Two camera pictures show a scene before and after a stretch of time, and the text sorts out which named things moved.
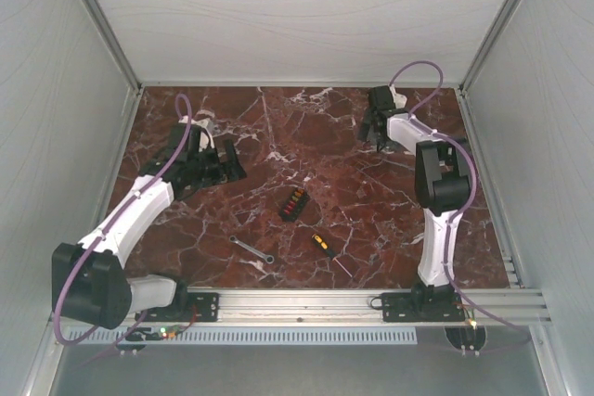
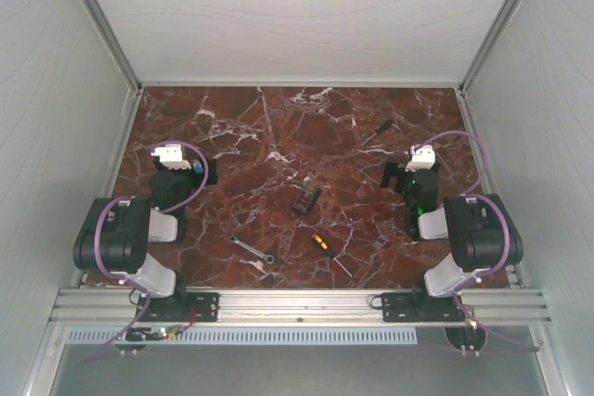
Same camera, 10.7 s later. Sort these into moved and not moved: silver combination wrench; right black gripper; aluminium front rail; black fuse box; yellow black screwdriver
Moved: right black gripper; black fuse box
Not moved: silver combination wrench; yellow black screwdriver; aluminium front rail
